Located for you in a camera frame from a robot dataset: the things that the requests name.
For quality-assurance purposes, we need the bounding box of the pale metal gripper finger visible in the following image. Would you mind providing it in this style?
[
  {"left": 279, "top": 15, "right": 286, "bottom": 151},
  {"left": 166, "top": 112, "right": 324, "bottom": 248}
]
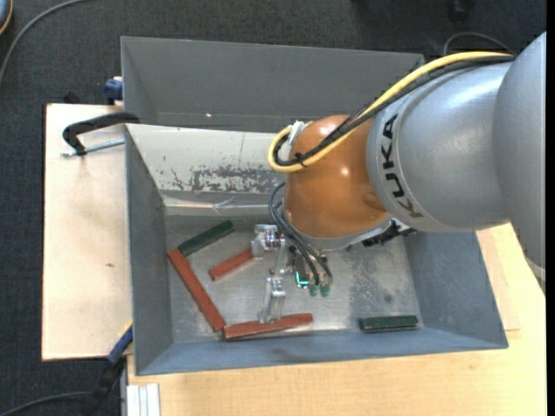
[
  {"left": 250, "top": 224, "right": 288, "bottom": 259},
  {"left": 258, "top": 275, "right": 288, "bottom": 325}
]

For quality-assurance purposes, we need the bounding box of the red-brown flat block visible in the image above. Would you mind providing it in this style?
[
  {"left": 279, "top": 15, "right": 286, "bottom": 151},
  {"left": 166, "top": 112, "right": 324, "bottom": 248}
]
[
  {"left": 166, "top": 248, "right": 227, "bottom": 333},
  {"left": 222, "top": 312, "right": 314, "bottom": 342},
  {"left": 208, "top": 247, "right": 257, "bottom": 282}
]

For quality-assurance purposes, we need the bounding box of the dark green flat block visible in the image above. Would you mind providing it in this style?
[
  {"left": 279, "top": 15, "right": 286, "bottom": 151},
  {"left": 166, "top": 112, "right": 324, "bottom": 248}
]
[
  {"left": 358, "top": 315, "right": 421, "bottom": 334},
  {"left": 177, "top": 219, "right": 236, "bottom": 258}
]

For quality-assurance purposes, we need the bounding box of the grey metal bin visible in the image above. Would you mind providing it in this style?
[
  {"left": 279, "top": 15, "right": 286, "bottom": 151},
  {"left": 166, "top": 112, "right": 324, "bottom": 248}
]
[{"left": 120, "top": 36, "right": 509, "bottom": 376}]

